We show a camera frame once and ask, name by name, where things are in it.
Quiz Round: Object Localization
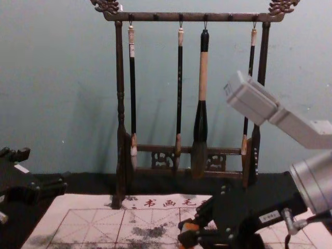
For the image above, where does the white felt mat red grid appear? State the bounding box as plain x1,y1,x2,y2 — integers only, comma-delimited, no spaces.
22,193,332,249

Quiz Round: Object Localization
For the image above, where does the dark wooden brush rack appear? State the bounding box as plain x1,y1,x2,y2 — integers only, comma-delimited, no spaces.
89,0,301,211

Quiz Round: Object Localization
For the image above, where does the thin black brush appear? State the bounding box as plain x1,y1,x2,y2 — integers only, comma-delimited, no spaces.
240,27,258,157

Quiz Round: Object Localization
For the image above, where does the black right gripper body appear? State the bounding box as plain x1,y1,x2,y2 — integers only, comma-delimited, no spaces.
212,185,309,242

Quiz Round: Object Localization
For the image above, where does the thin cable with silver plug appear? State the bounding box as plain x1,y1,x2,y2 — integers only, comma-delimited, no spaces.
281,208,322,249

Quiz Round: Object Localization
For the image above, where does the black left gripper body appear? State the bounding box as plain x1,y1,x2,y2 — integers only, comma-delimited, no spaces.
0,157,35,206

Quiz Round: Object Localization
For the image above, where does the large tan handled brush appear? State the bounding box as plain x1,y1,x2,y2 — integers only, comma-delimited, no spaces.
190,28,211,180

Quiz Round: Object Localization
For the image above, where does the black brush with white bristles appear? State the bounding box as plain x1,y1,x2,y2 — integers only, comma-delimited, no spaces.
128,23,139,172

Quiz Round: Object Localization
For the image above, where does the black brush with brown bristles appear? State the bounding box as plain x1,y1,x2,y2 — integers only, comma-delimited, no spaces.
173,25,186,177

